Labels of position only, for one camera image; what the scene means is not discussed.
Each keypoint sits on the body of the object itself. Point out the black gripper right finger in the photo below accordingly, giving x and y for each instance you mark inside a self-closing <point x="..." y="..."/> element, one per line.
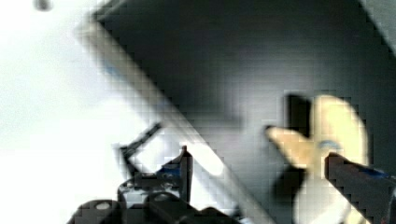
<point x="370" y="191"/>

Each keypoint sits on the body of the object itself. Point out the peeled yellow toy banana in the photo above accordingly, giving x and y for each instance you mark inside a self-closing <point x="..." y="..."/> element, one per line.
<point x="335" y="127"/>

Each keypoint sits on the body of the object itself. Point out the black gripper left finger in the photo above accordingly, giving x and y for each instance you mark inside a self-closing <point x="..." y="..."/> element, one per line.
<point x="174" y="177"/>

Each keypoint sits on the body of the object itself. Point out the black toaster oven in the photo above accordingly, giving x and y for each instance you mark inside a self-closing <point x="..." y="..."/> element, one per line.
<point x="222" y="71"/>

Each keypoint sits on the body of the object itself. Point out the black oven door handle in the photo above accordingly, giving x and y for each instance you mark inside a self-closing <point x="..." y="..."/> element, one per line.
<point x="127" y="152"/>

